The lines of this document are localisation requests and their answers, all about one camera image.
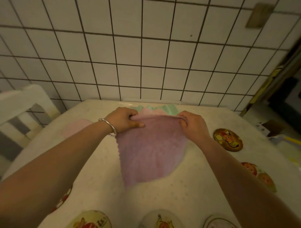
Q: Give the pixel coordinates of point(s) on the purple knitted cloth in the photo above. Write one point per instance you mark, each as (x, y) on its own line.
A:
(150, 150)

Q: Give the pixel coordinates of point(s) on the person's left hand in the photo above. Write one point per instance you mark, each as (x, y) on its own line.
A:
(122, 121)

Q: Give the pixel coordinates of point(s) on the person's right forearm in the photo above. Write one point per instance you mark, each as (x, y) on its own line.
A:
(244, 185)

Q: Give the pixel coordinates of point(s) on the tan wall hook plate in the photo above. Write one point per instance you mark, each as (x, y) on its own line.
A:
(259, 15)

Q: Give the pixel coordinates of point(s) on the person's right hand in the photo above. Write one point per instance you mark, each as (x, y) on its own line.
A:
(194, 128)

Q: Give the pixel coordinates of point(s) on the light pink knitted cloth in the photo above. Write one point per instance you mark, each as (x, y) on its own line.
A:
(154, 110)

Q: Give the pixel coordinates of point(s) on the pale pink folded cloth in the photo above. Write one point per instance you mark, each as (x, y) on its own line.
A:
(76, 126)

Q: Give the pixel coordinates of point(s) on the yellow stick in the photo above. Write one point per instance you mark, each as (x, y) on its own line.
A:
(290, 140)

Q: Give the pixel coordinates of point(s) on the cardboard box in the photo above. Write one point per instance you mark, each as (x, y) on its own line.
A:
(274, 126)

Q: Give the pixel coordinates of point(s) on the green knitted cloth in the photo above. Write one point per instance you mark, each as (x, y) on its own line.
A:
(164, 108)

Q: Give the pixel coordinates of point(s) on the white plastic chair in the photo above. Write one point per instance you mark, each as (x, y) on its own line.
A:
(22, 117)

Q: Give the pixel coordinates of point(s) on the person's left thumb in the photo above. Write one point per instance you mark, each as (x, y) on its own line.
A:
(137, 124)

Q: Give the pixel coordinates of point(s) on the person's left forearm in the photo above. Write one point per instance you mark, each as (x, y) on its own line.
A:
(50, 166)

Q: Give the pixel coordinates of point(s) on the person's right fingers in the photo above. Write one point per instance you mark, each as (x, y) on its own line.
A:
(183, 119)

